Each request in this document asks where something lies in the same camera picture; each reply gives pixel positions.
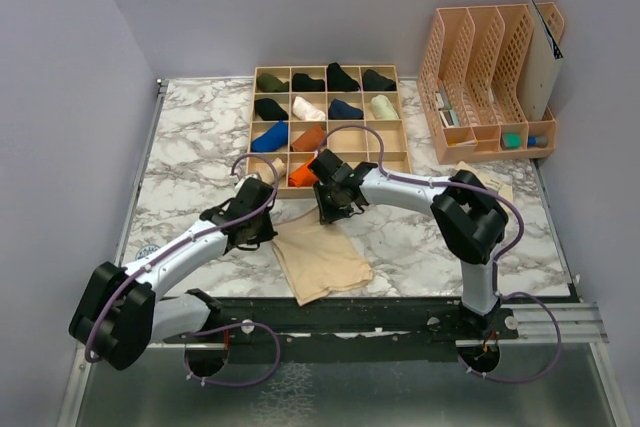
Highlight pale green rolled cloth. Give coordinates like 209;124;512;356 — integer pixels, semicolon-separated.
370;95;399;120

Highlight blue rolled cloth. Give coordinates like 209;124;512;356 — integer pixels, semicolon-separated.
251;121;289;153

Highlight brown rolled cloth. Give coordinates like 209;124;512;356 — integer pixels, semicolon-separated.
291;124;326;152

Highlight pink file organizer rack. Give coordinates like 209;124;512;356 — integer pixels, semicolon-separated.
417;4;557;164

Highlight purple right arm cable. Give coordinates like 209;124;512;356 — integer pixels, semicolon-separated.
313;124;562;386

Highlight orange rolled cloth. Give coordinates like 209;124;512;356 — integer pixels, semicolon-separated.
288;156;318;188

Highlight white rolled cloth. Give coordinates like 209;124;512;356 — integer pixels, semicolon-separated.
291;96;326;121

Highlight blue grey cylinder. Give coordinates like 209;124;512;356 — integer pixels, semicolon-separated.
527;135;549;148

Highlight grey folder in rack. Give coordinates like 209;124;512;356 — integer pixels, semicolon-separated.
517;0;565;122

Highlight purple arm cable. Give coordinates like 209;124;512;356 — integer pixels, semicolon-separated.
313;124;562;386
83;152;282;389

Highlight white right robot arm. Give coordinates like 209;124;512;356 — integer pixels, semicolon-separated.
309;149;508;338

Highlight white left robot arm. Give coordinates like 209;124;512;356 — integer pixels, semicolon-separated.
68;178;276;370

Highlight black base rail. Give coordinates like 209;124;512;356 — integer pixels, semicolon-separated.
167;297;518;364

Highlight olive green rolled cloth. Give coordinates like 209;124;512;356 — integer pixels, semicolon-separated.
256;72;289;93

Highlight cream folded underwear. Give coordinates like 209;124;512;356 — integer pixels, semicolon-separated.
456;162;513;202

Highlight cards in rack slot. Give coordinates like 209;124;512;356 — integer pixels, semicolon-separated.
434;87;476;147

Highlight black rolled cloth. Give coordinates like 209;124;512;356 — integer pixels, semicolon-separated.
326;62;360;92
254;98;289;121
291;72;326;92

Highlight navy rolled cloth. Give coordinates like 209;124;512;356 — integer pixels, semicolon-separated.
328;99;364;120

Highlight beige rolled cloth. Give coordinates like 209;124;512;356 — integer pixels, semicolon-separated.
255;158;286;185

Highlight wooden compartment tray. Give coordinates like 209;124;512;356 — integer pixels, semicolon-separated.
248;64;412;199

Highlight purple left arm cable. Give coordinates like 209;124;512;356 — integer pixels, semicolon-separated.
83;152;282;389

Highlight black rolled cloth left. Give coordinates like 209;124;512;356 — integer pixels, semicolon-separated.
254;98;289;121

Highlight beige boxer underwear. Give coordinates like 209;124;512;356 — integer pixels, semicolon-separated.
272;209;373;306

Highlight dark green rolled cloth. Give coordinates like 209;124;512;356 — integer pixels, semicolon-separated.
362;69;397;92

